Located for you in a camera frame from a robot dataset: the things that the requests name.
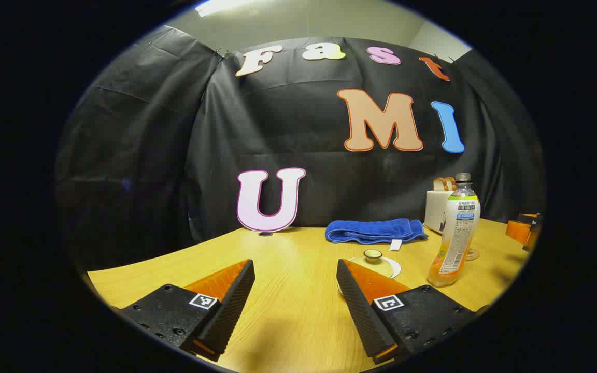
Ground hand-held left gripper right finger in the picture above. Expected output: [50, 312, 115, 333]
[336, 259, 478, 365]

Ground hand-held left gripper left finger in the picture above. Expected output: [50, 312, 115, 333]
[117, 259, 255, 362]

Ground white teacup lid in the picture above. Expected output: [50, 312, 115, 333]
[349, 249, 402, 280]

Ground clear labelled water bottle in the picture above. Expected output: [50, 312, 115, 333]
[428, 173, 481, 288]

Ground white toaster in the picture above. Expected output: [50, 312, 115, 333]
[425, 190, 454, 234]

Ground blue towel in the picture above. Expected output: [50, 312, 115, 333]
[325, 218, 429, 251]

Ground black backdrop cloth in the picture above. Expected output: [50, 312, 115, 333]
[55, 25, 545, 272]

